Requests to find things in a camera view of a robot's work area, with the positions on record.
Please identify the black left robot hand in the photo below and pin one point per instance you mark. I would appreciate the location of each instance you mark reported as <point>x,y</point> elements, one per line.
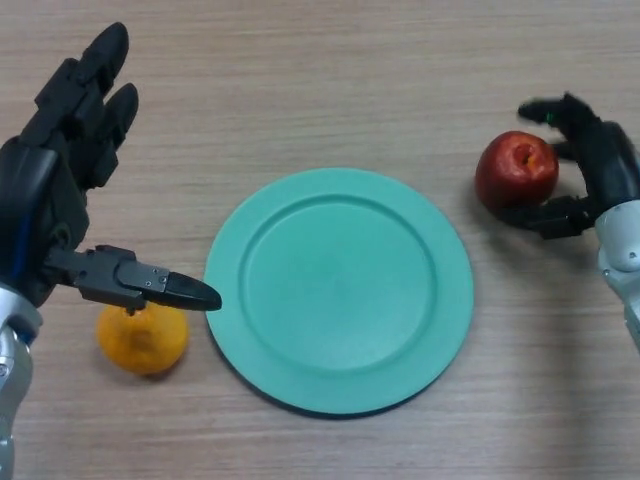
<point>50,185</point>

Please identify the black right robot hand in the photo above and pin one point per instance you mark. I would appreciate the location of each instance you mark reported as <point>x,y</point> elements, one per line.
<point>607,160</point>

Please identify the red apple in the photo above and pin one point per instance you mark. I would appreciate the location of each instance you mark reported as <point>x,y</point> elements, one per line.
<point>510,175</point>

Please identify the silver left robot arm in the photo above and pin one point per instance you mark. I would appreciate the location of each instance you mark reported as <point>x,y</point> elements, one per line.
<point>12,360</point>

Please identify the green round plate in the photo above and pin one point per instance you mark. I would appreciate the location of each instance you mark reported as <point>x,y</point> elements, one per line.
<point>340,300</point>

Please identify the orange pear-shaped fruit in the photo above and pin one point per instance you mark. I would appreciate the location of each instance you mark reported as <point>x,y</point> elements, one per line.
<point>145,345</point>

